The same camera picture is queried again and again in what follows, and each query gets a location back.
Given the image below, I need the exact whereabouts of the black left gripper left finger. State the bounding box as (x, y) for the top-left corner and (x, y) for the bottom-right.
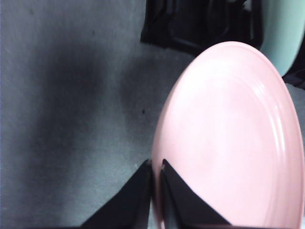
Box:
(80, 159), (153, 228)

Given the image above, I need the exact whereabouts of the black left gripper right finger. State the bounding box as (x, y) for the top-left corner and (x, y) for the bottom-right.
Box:
(161, 158), (231, 227)

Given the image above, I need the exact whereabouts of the pink round plate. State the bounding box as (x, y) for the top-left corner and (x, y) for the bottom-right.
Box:
(151, 41), (305, 229)

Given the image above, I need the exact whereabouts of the pale green round plate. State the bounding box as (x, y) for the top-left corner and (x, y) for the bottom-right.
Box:
(258, 0), (305, 77)

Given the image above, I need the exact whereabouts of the black plastic dish rack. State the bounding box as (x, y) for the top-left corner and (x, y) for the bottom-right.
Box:
(140, 0), (305, 91)

